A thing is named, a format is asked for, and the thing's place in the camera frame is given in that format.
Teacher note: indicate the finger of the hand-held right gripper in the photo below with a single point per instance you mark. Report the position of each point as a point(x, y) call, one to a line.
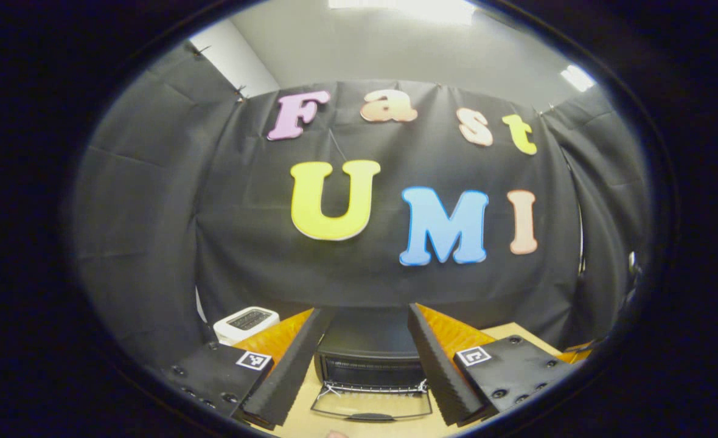
point(578, 351)

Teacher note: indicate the black backdrop cloth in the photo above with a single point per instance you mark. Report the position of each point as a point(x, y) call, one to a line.
point(243, 243)

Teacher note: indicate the black electric oven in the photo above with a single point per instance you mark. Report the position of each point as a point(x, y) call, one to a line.
point(371, 365)

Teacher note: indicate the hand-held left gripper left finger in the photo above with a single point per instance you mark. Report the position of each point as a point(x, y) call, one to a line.
point(298, 365)

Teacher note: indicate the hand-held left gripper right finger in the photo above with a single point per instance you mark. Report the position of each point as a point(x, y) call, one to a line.
point(435, 365)

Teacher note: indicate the white toaster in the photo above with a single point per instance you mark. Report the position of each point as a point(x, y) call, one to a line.
point(246, 321)

